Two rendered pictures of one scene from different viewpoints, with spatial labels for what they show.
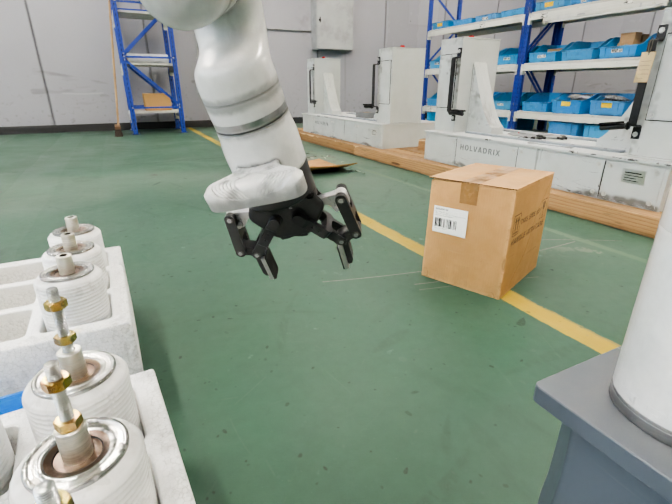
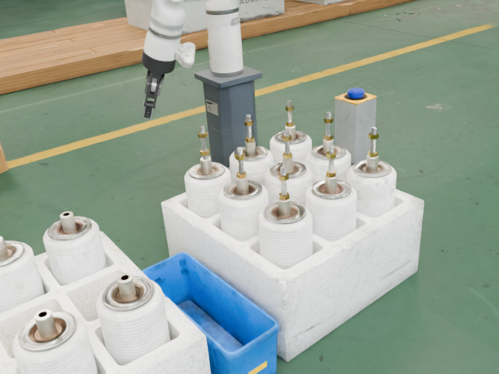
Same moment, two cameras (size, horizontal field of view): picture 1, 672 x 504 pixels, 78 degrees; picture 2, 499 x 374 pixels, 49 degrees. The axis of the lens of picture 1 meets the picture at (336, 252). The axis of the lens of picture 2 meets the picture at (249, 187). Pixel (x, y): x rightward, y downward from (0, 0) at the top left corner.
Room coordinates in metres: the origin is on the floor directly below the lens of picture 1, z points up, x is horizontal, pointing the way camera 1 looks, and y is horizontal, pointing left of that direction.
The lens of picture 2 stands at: (0.38, 1.29, 0.75)
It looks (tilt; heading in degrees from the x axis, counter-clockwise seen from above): 28 degrees down; 264
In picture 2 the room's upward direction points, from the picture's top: 4 degrees counter-clockwise
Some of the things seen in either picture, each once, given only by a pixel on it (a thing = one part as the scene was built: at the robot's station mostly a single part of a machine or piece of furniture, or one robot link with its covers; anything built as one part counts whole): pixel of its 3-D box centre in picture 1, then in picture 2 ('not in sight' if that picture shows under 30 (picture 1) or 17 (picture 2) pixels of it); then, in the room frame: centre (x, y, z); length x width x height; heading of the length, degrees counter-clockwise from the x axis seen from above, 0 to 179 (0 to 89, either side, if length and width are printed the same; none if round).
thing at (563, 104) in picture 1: (579, 103); not in sight; (4.95, -2.74, 0.36); 0.50 x 0.38 x 0.21; 117
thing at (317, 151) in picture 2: not in sight; (328, 152); (0.09, 0.25, 0.25); 0.08 x 0.08 x 0.01
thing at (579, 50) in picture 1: (591, 50); not in sight; (4.96, -2.75, 0.90); 0.50 x 0.38 x 0.21; 117
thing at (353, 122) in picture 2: not in sight; (353, 157); (-0.02, 0.10, 0.16); 0.07 x 0.07 x 0.31; 31
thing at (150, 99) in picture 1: (157, 101); not in sight; (5.60, 2.27, 0.36); 0.31 x 0.25 x 0.20; 117
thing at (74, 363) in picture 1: (72, 363); (206, 165); (0.35, 0.27, 0.26); 0.02 x 0.02 x 0.03
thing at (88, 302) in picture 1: (80, 321); (80, 270); (0.61, 0.43, 0.16); 0.10 x 0.10 x 0.18
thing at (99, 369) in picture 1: (75, 373); (206, 171); (0.35, 0.27, 0.25); 0.08 x 0.08 x 0.01
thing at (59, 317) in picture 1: (61, 322); (203, 144); (0.35, 0.27, 0.31); 0.01 x 0.01 x 0.08
